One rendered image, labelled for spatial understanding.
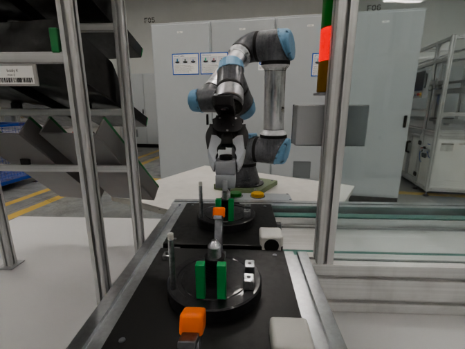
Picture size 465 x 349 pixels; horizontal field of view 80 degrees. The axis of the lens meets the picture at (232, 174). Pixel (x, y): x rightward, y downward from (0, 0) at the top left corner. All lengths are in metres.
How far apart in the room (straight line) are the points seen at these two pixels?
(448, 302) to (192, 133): 3.51
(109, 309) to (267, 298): 0.23
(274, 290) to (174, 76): 3.65
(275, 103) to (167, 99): 2.92
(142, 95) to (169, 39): 4.79
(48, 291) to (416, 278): 0.73
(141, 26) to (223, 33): 5.85
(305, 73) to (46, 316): 3.42
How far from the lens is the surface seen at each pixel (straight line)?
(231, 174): 0.61
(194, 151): 3.90
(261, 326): 0.40
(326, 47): 0.51
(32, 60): 0.50
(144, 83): 8.66
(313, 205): 0.84
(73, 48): 0.47
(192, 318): 0.26
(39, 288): 0.76
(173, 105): 3.95
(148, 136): 8.69
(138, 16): 9.57
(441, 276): 0.65
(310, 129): 0.50
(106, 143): 0.61
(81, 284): 0.73
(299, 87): 3.65
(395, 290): 0.63
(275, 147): 1.18
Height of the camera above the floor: 1.24
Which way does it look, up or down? 14 degrees down
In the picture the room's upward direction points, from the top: straight up
